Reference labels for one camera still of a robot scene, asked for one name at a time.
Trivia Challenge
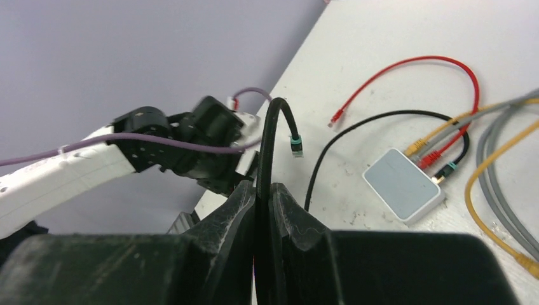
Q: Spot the red ethernet cable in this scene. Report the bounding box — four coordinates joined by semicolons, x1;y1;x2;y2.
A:
327;55;481;170

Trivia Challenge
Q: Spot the grey ethernet cable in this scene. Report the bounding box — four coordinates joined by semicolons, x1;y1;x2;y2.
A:
410;89;539;262

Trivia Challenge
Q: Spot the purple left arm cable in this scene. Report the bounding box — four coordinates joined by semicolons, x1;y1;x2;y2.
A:
0;87;274;168

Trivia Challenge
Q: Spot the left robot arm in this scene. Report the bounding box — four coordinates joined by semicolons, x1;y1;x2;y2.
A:
1;96;261;238

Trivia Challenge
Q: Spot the white network switch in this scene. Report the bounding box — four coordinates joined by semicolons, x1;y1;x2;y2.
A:
362;148;446;226

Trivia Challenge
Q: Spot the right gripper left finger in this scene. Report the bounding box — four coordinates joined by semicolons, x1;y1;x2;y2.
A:
1;181;256;304

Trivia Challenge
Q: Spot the black ethernet cable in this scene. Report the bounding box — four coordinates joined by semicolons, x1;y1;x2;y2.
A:
252;97;471;305

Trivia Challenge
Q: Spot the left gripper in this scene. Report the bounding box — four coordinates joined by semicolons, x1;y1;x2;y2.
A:
168;96;247;196

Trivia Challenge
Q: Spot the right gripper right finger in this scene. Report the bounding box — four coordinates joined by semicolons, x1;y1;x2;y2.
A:
269;183;518;304

